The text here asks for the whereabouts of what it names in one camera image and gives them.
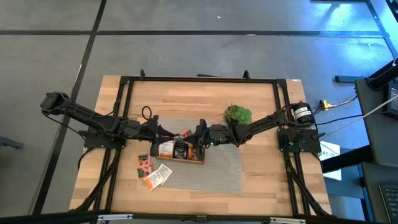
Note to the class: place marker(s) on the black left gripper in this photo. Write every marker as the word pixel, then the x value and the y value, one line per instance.
pixel 140 129

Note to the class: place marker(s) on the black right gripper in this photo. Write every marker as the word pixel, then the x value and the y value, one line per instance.
pixel 220 135

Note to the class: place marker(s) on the red peach tea packet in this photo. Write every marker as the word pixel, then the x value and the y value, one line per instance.
pixel 145 172
pixel 143 161
pixel 186 133
pixel 193 153

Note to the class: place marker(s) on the white orange Tazo tea packet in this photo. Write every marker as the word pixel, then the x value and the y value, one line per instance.
pixel 166 149
pixel 153 181
pixel 164 172

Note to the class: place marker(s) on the dark blackcurrant tea packet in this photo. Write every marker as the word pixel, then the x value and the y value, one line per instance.
pixel 181 151

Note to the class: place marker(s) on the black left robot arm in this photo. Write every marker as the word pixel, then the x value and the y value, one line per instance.
pixel 93 119

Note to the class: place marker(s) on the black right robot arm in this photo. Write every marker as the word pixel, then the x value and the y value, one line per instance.
pixel 264 124

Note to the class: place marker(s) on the wooden tea organiser box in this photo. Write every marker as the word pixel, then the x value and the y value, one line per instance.
pixel 180 161

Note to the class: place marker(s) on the grey woven placemat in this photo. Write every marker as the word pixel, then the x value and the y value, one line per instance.
pixel 217 174

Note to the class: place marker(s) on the succulent in triangle-patterned pot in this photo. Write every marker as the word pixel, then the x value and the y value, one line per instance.
pixel 237 115

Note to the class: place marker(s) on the black crossbar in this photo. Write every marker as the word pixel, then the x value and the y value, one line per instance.
pixel 62 217

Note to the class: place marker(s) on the yellow power plug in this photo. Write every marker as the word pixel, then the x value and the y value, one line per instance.
pixel 325 104

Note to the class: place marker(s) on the white printed sign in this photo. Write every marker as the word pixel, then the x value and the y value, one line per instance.
pixel 331 152

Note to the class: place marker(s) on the white paper sheet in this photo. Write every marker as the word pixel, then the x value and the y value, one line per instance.
pixel 334 175

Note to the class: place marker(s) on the slanted black beam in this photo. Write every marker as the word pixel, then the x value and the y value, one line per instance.
pixel 348 158

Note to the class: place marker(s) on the grey chair foot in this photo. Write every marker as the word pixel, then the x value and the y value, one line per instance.
pixel 9 142

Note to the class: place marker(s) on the teal metal bar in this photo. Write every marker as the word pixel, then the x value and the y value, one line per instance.
pixel 348 78

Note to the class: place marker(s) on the grey desk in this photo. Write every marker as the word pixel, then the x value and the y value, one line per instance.
pixel 373 140

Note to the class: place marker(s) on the thick black beam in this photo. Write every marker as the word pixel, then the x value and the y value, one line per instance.
pixel 384 74

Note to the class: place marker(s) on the black keyboard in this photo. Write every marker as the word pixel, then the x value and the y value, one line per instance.
pixel 390 202

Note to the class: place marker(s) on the black aluminium table frame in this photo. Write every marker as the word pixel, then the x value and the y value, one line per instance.
pixel 202 79

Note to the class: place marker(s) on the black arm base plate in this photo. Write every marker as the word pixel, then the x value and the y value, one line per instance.
pixel 93 142
pixel 311 141

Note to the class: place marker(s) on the silver metal bracket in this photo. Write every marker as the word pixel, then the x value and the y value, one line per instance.
pixel 115 217
pixel 287 221

